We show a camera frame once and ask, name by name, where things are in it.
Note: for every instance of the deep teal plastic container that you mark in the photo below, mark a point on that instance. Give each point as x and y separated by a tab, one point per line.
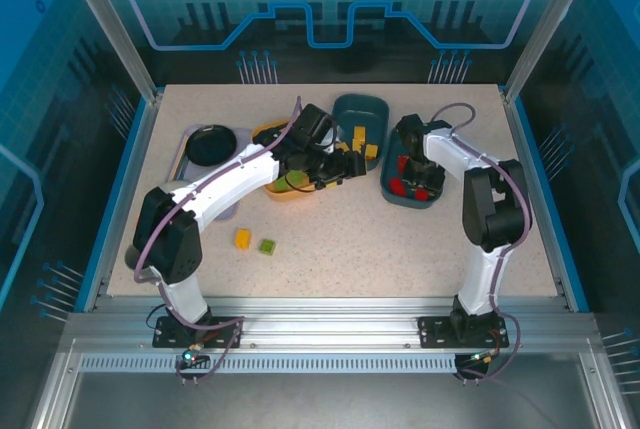
360	111

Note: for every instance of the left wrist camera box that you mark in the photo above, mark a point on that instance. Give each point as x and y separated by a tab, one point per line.
327	141

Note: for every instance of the blue side guard strip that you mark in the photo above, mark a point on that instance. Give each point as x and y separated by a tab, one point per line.
116	199
541	174

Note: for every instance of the small green lego brick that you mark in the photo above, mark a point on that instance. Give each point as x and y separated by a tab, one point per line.
267	247

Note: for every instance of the shallow teal plastic container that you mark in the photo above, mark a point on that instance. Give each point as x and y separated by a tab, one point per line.
400	203

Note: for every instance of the yellow plastic container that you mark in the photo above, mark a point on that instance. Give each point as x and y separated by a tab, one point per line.
275	195

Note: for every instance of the lavender plastic tray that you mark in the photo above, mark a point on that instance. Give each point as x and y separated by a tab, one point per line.
242	138

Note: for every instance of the grey cup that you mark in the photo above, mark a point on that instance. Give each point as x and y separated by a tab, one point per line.
130	259

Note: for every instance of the aluminium frame post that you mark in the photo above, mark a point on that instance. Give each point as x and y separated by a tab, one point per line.
117	34
549	24

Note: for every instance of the aluminium front rail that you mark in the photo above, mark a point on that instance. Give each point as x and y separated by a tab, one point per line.
325	324

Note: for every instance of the long green lego brick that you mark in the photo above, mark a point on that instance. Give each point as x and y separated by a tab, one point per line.
299	178
282	183

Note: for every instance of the black round plate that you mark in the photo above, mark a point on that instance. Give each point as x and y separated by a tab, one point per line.
210	146

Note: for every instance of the yellow lego brick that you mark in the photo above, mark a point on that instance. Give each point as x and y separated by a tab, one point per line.
243	238
358	133
354	147
341	146
371	152

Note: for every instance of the small connector with LED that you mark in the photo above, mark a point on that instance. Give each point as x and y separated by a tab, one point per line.
192	353
485	358

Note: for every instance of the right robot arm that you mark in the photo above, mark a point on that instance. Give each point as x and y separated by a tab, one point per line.
475	199

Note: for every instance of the red lego brick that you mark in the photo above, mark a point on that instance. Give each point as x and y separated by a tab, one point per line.
420	194
398	186
400	164

